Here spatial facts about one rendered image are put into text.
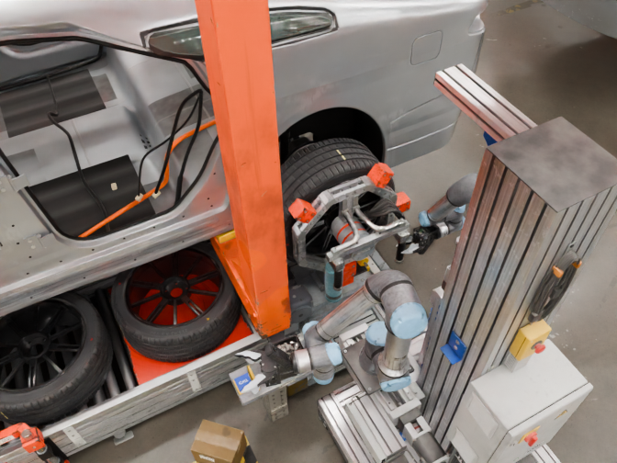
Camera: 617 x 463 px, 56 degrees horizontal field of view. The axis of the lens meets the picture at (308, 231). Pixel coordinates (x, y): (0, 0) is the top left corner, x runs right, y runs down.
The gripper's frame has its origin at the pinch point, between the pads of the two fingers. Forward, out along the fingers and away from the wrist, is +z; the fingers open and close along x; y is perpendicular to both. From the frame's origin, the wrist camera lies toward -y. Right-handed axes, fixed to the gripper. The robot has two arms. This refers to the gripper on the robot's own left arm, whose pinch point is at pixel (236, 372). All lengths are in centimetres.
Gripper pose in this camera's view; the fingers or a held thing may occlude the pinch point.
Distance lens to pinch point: 198.4
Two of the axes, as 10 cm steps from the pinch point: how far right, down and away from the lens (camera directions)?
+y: 0.5, 7.4, 6.7
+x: -2.3, -6.5, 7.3
